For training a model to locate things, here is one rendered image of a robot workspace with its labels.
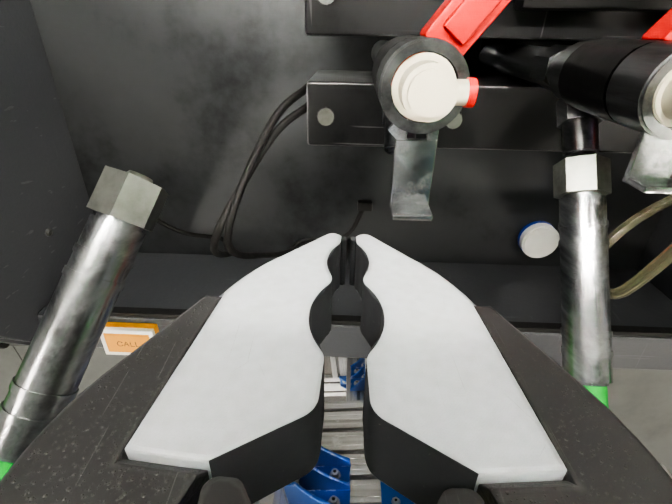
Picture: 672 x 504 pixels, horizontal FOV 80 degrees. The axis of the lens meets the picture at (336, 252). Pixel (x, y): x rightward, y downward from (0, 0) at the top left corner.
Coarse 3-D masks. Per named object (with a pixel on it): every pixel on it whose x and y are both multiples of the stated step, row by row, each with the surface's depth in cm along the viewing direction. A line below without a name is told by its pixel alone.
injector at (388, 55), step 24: (384, 48) 16; (408, 48) 12; (432, 48) 12; (456, 48) 12; (384, 72) 12; (456, 72) 12; (384, 96) 13; (384, 120) 18; (408, 120) 13; (384, 144) 18
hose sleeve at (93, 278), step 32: (96, 224) 13; (128, 224) 13; (96, 256) 13; (128, 256) 14; (64, 288) 13; (96, 288) 13; (64, 320) 13; (96, 320) 13; (32, 352) 12; (64, 352) 13; (32, 384) 12; (64, 384) 13; (0, 416) 12; (32, 416) 12; (0, 448) 12
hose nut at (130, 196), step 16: (112, 176) 13; (128, 176) 13; (144, 176) 14; (96, 192) 13; (112, 192) 13; (128, 192) 13; (144, 192) 13; (160, 192) 14; (96, 208) 13; (112, 208) 13; (128, 208) 13; (144, 208) 13; (160, 208) 14; (144, 224) 14
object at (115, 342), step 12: (108, 324) 37; (120, 324) 37; (132, 324) 37; (144, 324) 37; (156, 324) 37; (108, 336) 37; (120, 336) 37; (132, 336) 37; (144, 336) 37; (108, 348) 37; (120, 348) 37; (132, 348) 37
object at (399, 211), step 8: (392, 208) 14; (400, 208) 14; (408, 208) 14; (416, 208) 14; (424, 208) 14; (392, 216) 14; (400, 216) 14; (408, 216) 14; (416, 216) 14; (424, 216) 14; (432, 216) 14
